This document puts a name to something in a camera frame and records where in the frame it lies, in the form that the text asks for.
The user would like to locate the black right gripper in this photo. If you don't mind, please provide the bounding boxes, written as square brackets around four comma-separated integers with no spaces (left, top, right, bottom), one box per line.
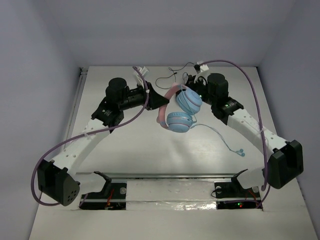
[176,75,216,106]

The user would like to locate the light blue headphone cable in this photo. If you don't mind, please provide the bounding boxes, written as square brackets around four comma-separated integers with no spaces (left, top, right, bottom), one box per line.
[178,84,246,158]

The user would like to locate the pink blue cat-ear headphones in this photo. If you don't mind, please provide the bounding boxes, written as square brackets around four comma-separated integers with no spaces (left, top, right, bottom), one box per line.
[156,83,203,133]

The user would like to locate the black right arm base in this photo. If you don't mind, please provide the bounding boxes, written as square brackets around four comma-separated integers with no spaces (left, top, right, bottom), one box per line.
[210,169,263,210]

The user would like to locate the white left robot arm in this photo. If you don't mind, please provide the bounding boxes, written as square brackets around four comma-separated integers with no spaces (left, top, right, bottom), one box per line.
[32,77,169,206]

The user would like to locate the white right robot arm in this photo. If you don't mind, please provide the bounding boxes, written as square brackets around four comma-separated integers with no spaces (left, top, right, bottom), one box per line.
[185,73,304,197]

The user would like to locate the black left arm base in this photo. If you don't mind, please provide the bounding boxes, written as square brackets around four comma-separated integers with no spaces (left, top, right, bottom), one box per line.
[79,171,127,211]

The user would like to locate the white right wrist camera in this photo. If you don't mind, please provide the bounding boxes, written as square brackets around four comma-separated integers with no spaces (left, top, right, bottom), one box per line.
[193,61,210,83]

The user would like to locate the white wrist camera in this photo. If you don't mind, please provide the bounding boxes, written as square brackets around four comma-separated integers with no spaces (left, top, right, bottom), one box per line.
[133,66,149,88]
[193,61,210,83]

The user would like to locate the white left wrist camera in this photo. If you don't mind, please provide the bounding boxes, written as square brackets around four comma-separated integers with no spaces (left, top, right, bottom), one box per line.
[133,66,149,88]

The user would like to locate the thin black headphone cable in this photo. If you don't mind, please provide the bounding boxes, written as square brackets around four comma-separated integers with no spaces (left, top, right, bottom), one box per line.
[155,62,198,90]

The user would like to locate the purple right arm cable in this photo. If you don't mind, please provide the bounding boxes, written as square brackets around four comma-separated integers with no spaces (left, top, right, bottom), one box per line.
[203,59,271,208]

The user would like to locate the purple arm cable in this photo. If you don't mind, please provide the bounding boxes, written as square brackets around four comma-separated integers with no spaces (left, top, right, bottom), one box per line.
[203,59,271,208]
[30,65,151,208]

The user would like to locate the aluminium rail left side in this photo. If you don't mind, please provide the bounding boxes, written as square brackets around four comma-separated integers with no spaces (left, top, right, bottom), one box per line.
[63,67,88,140]

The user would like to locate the aluminium rail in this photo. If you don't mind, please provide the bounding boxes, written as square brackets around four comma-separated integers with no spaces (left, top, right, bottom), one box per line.
[63,67,88,140]
[74,171,270,181]

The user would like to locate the aluminium rail front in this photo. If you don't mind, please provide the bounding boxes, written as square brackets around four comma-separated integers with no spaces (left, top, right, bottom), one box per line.
[74,171,270,181]

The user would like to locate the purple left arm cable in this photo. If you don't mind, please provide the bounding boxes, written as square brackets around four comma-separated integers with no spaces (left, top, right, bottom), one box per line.
[30,65,151,208]

